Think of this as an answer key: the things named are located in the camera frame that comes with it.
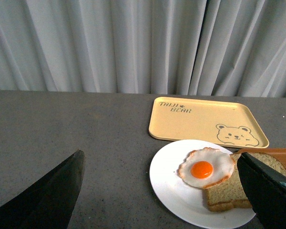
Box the grey curtain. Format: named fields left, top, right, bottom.
left=0, top=0, right=286, bottom=97

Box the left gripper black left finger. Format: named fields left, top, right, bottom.
left=0, top=150, right=85, bottom=229

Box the fried egg toy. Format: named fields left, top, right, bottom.
left=177, top=147, right=235, bottom=189

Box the brown wooden tray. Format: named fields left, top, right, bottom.
left=237, top=148, right=286, bottom=167

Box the white round plate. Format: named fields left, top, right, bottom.
left=149, top=140, right=255, bottom=229

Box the bottom bread slice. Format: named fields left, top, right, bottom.
left=206, top=152, right=286, bottom=212

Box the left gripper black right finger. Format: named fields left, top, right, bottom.
left=237, top=152, right=286, bottom=229

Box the yellow bear tray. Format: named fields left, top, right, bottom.
left=149, top=96, right=269, bottom=148

